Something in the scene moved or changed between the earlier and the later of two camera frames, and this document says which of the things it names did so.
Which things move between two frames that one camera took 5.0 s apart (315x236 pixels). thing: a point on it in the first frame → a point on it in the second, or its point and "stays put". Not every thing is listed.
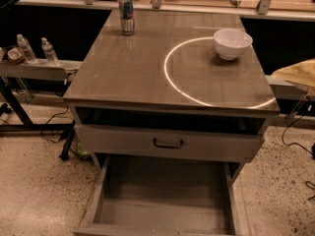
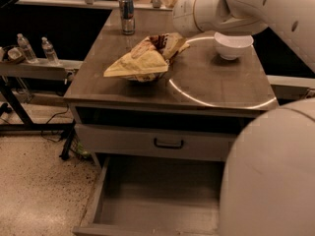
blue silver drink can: (125, 2) stays put
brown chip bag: (301, 73) → (149, 61)
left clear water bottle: (29, 54) stays put
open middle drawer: (162, 196) stays put
